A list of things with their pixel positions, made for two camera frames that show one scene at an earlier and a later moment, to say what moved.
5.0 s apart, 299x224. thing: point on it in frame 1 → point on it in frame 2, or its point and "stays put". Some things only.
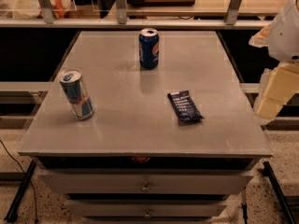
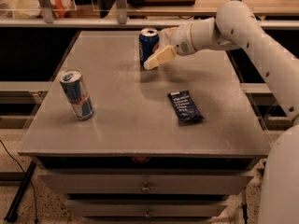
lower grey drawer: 146,207 stays put
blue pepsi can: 149,48 stays put
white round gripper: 286,36 → 181,40
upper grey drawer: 145,183 stays put
